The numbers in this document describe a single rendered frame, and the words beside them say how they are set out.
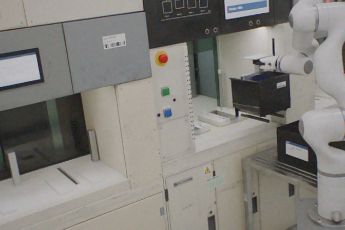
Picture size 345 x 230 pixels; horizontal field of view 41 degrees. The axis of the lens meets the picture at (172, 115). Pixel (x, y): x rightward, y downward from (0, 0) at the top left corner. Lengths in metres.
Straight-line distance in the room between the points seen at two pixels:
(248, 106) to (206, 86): 0.92
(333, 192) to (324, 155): 0.15
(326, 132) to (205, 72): 1.62
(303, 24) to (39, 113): 1.29
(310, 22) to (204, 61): 1.52
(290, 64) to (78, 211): 1.13
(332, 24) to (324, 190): 0.60
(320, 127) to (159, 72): 0.75
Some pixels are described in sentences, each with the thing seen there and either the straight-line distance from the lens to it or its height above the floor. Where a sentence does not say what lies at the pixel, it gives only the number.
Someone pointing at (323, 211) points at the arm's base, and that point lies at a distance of 1.82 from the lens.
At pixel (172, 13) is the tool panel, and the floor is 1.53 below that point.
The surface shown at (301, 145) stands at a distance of 2.20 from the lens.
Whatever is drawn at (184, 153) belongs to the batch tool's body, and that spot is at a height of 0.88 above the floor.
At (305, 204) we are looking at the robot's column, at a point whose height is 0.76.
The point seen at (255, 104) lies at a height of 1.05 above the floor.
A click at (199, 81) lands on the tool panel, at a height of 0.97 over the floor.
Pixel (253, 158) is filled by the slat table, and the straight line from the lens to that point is 2.38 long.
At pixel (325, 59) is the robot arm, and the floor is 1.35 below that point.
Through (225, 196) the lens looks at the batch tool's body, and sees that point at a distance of 2.42.
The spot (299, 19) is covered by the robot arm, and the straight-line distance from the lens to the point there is 1.71.
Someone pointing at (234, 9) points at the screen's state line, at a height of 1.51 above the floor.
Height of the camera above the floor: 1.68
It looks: 17 degrees down
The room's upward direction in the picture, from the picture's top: 6 degrees counter-clockwise
